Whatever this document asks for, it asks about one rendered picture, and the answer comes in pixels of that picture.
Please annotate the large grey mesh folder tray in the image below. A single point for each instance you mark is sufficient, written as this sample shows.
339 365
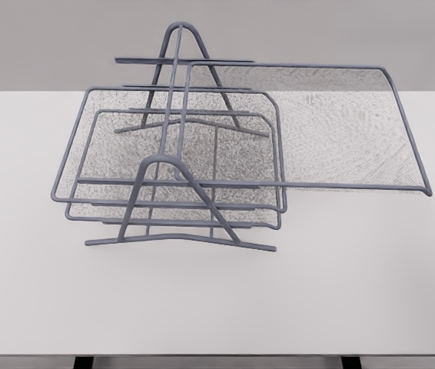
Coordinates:
336 134

